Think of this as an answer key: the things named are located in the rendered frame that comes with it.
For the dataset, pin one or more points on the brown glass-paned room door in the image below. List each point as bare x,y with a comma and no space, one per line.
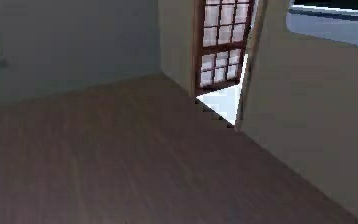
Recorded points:
223,46

